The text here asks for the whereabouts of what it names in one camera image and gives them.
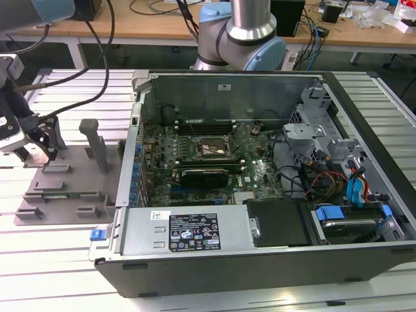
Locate blue flat cable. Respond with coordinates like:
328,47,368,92
346,179,356,205
354,177,365,207

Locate yellow red wire bundle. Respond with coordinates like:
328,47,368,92
304,162,348,199

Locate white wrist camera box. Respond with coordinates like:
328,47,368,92
0,113,26,153

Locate orange flat cable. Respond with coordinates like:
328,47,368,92
349,165,371,202

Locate black graphics card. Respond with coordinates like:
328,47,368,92
180,167,230,189

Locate metal socket cover frame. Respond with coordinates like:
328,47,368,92
227,122,248,155

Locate black case cable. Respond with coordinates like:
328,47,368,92
270,128,305,198

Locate clear plastic bag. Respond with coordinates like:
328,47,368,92
356,5,399,29

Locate hard disk blue carrier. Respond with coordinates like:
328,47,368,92
311,203,393,245

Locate grey parts rack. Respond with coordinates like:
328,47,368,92
12,118,128,226

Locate black plastic shroud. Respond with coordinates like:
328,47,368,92
242,198,315,248

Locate open black PC case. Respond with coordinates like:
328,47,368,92
88,70,416,298

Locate small black box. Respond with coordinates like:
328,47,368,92
321,3,343,23

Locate green motherboard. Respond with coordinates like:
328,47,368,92
142,120,287,207

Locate silver finned heat sink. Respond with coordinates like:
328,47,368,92
233,191,257,204

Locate red white package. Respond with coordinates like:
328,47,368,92
398,0,416,16

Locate CPU socket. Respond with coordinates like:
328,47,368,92
194,135,233,160

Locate black flat equipment case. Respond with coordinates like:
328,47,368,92
73,0,102,20

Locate small white box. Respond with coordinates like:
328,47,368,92
395,18,416,34

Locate grey power supply unit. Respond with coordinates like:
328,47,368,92
119,206,256,258

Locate wooden desk white legs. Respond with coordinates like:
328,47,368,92
66,0,416,71
6,22,79,45

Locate black braided cable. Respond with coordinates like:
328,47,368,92
14,19,110,91
37,0,116,121

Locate black RAM slot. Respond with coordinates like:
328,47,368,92
174,126,237,132
175,130,237,136
175,123,237,128
174,166,245,174
174,157,245,163
174,120,237,125
174,163,245,169
174,161,245,166

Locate black tall desktop box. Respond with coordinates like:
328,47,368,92
268,0,306,37

